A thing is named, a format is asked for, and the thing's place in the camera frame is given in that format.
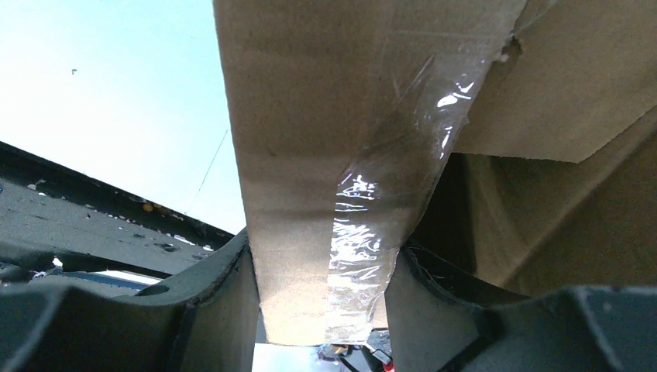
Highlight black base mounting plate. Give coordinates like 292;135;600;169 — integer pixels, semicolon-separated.
1;144;232;279

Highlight red black utility knife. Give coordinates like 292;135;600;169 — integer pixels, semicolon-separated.
370;349;395;372

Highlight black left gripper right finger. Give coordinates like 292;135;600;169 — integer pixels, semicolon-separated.
385;246;656;371

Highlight brown cardboard express box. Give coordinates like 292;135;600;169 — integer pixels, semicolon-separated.
213;1;656;346

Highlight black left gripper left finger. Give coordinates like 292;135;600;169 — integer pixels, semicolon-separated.
1;231;260;371

